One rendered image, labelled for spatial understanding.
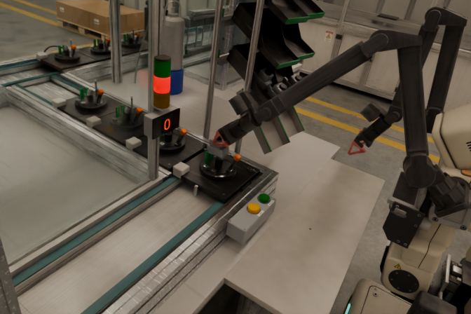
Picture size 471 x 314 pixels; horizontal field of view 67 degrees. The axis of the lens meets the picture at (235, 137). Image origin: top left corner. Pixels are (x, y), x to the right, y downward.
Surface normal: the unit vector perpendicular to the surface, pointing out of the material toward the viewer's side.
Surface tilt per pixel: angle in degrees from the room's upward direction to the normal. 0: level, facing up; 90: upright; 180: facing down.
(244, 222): 0
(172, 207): 0
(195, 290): 0
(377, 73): 90
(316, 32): 90
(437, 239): 90
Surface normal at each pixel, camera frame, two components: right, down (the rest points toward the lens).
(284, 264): 0.13, -0.86
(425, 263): -0.52, 0.37
